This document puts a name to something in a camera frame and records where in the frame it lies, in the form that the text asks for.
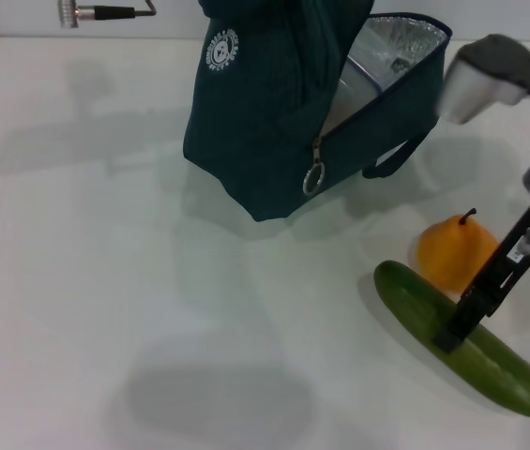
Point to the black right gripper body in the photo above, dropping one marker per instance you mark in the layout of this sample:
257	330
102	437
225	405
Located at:
504	267

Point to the orange pear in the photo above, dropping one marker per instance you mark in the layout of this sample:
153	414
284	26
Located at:
452	253

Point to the clear blue-rimmed food container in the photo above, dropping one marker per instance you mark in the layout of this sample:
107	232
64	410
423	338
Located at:
353	89

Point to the green cucumber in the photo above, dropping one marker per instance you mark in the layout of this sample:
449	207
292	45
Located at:
494	375

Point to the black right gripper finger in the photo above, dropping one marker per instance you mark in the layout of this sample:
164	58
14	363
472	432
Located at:
464	323

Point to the dark teal lunch bag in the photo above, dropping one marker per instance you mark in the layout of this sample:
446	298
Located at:
264	117

